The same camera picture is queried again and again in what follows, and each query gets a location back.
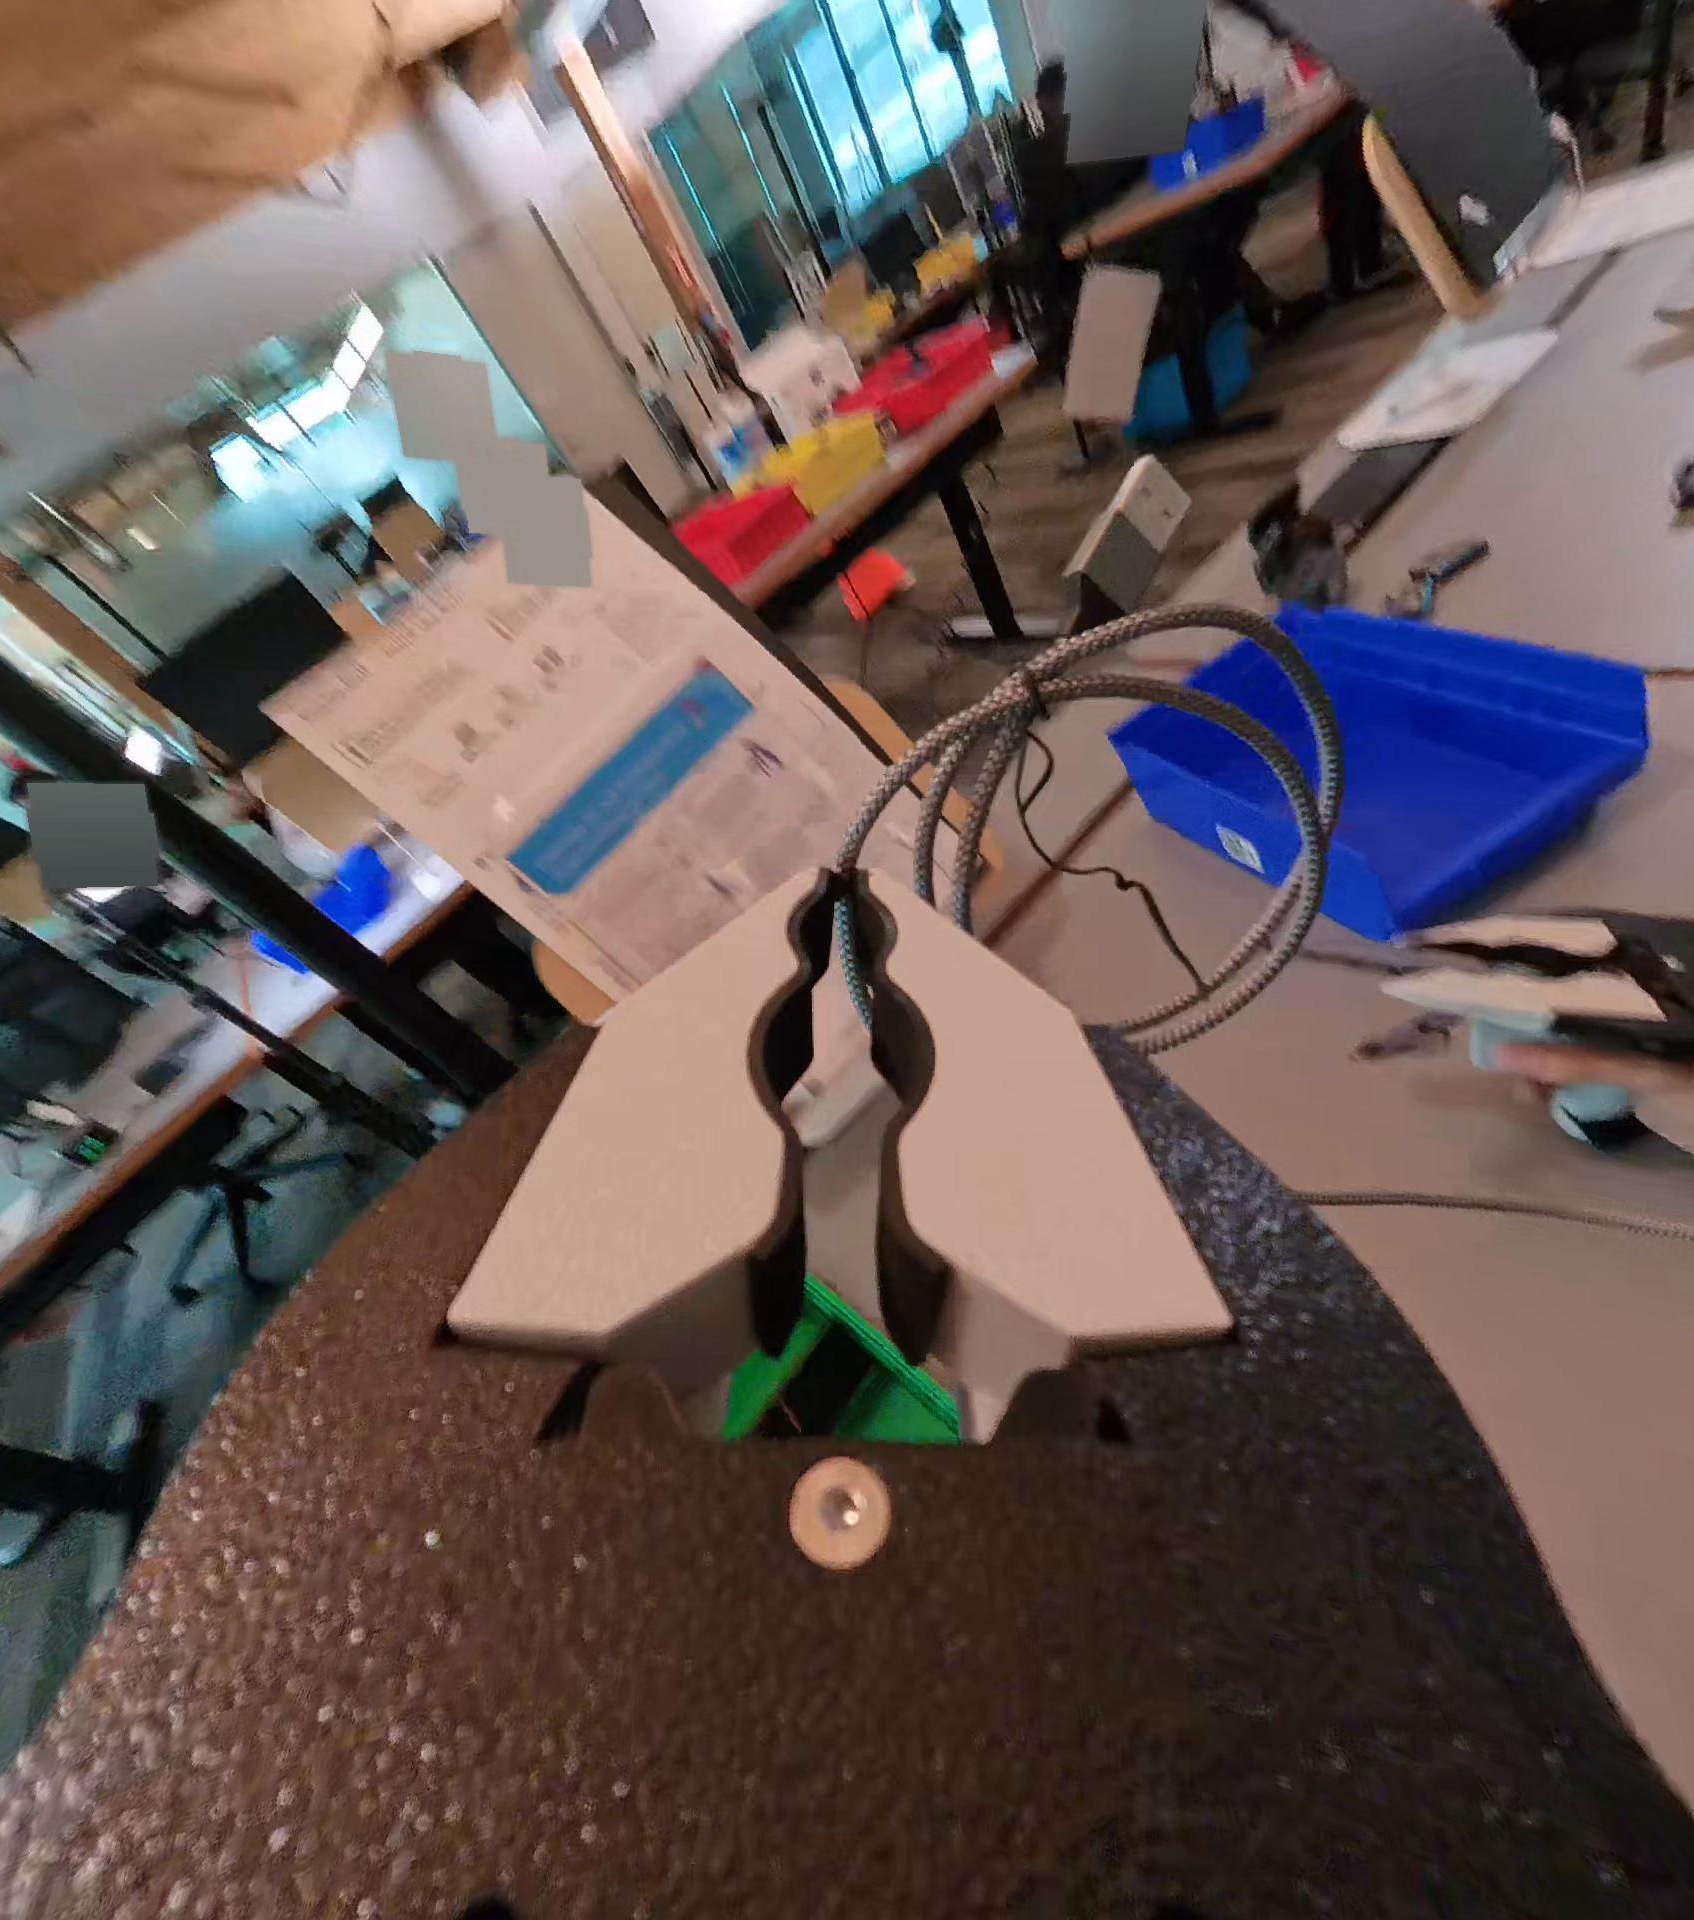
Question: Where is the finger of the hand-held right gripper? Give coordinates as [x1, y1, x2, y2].
[1377, 964, 1673, 1028]
[1401, 914, 1621, 966]

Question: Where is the blue plastic bin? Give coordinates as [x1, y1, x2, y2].
[1105, 604, 1653, 943]

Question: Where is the blue bin under table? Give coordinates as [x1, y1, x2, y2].
[1128, 303, 1257, 439]

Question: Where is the grey braided cable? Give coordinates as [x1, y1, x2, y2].
[814, 601, 1694, 1259]

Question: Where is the black monitor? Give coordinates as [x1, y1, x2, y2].
[138, 566, 349, 769]

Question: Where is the small grey leaning board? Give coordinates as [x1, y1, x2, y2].
[1059, 453, 1193, 635]

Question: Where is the red plastic basket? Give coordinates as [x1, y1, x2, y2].
[669, 482, 814, 589]
[843, 318, 1001, 438]

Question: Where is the yellow plastic basket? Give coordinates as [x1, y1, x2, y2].
[759, 407, 890, 515]

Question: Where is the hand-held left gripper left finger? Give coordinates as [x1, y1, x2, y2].
[443, 866, 852, 1363]

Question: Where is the green plastic bin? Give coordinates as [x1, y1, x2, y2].
[717, 1274, 963, 1446]

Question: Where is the long wooden table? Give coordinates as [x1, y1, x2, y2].
[726, 342, 1048, 647]

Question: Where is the white cardboard box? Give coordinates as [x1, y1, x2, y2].
[745, 326, 860, 439]

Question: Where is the blue plastic tray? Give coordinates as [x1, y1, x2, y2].
[1143, 93, 1271, 192]

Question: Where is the person's right hand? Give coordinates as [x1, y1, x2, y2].
[1493, 1037, 1694, 1175]

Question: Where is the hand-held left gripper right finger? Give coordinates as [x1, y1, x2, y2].
[849, 869, 1234, 1446]

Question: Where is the black metal pole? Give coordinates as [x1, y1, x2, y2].
[0, 566, 521, 1103]

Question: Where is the small blue bin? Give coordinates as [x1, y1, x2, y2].
[310, 843, 393, 935]

